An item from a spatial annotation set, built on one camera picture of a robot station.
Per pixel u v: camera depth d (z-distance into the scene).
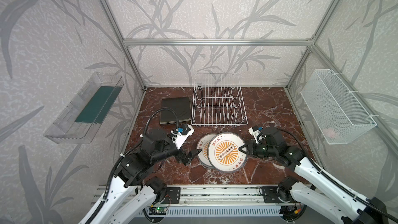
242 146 0.75
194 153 0.60
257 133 0.72
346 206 0.42
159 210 0.71
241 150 0.74
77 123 0.63
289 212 0.76
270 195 0.73
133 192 0.43
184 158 0.54
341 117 0.61
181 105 1.06
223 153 0.75
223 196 0.75
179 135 0.53
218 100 1.39
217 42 1.50
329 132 0.73
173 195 0.74
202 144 0.89
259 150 0.66
